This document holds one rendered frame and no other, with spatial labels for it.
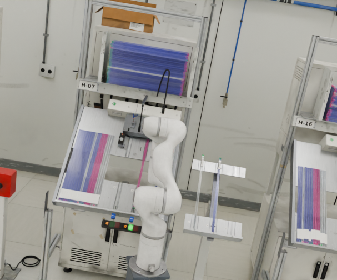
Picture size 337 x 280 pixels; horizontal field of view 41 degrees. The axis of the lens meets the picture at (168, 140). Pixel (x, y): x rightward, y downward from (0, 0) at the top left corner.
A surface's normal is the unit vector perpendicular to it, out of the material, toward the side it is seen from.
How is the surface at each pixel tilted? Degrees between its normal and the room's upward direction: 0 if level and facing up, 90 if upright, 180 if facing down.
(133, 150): 43
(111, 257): 90
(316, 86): 90
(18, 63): 90
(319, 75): 90
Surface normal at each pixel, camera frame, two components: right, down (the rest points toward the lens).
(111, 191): 0.07, -0.50
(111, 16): 0.01, 0.14
